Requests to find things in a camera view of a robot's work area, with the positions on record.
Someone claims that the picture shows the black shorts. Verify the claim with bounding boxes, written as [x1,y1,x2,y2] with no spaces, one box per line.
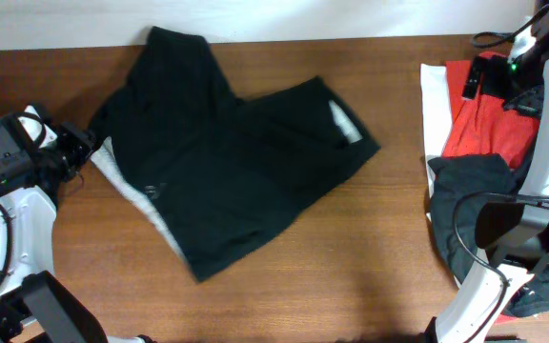
[90,27,379,282]

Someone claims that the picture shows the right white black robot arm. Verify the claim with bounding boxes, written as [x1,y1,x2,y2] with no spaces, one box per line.
[420,1,549,342]

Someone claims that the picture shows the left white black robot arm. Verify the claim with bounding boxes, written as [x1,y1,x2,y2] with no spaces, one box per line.
[0,111,115,343]

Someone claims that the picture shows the white garment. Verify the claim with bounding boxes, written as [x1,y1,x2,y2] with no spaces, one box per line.
[419,64,453,197]

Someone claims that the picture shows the red garment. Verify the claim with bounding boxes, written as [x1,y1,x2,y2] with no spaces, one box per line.
[442,60,539,170]

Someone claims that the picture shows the black printed t-shirt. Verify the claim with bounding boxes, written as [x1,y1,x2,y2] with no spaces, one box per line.
[428,154,549,317]

